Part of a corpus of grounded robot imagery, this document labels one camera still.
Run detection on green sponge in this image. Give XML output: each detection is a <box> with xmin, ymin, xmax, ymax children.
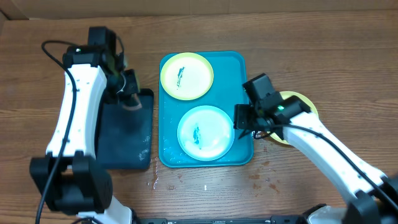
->
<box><xmin>122</xmin><ymin>94</ymin><xmax>142</xmax><ymax>111</ymax></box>

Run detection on light blue plate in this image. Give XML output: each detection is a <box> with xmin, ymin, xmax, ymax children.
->
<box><xmin>177</xmin><ymin>105</ymin><xmax>234</xmax><ymax>161</ymax></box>

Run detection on yellow plate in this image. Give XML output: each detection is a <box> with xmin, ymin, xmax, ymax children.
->
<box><xmin>271</xmin><ymin>91</ymin><xmax>319</xmax><ymax>145</ymax></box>
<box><xmin>160</xmin><ymin>52</ymin><xmax>214</xmax><ymax>101</ymax></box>

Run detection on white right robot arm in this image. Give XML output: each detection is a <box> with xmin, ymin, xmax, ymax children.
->
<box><xmin>234</xmin><ymin>96</ymin><xmax>397</xmax><ymax>223</ymax></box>

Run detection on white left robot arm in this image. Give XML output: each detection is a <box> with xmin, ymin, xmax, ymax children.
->
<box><xmin>29</xmin><ymin>45</ymin><xmax>139</xmax><ymax>223</ymax></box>

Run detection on teal plastic tray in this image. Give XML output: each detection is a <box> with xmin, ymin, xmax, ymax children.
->
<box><xmin>158</xmin><ymin>51</ymin><xmax>254</xmax><ymax>168</ymax></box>

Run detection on black water tray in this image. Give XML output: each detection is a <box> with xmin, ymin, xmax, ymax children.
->
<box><xmin>96</xmin><ymin>88</ymin><xmax>154</xmax><ymax>170</ymax></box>

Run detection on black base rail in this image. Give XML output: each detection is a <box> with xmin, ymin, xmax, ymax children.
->
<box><xmin>134</xmin><ymin>215</ymin><xmax>307</xmax><ymax>224</ymax></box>

